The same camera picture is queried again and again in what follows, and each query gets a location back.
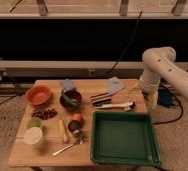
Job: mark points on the bunch of dark grapes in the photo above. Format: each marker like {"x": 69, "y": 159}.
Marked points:
{"x": 44, "y": 114}

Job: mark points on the small metal toy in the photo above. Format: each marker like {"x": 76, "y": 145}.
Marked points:
{"x": 81, "y": 138}

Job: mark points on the blue device on floor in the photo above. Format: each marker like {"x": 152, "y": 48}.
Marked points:
{"x": 165, "y": 98}

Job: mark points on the white brush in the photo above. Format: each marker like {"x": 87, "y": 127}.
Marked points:
{"x": 127, "y": 106}

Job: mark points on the light blue cloth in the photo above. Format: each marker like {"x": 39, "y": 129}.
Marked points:
{"x": 114, "y": 85}

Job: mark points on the orange cup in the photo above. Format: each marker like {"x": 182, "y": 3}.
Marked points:
{"x": 78, "y": 117}

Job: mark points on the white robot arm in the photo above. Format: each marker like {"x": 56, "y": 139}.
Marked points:
{"x": 159, "y": 64}

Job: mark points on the white stacked cups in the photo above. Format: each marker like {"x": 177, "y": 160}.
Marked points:
{"x": 34, "y": 136}

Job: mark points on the green plastic tray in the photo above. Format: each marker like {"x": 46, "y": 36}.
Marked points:
{"x": 125, "y": 138}

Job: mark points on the dark brown bowl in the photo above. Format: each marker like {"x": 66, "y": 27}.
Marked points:
{"x": 75, "y": 95}

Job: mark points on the metal spoon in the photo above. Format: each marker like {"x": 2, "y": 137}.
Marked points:
{"x": 65, "y": 148}

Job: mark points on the green cup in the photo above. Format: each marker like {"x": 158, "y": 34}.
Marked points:
{"x": 34, "y": 122}

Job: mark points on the wooden table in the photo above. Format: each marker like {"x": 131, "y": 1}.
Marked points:
{"x": 23, "y": 155}

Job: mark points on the orange bowl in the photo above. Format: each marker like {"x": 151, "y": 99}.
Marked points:
{"x": 38, "y": 95}

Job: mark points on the green pepper in bowl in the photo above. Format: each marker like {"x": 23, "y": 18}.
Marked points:
{"x": 69, "y": 100}

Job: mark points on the yellow corn cob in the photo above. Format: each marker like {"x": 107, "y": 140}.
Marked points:
{"x": 63, "y": 131}

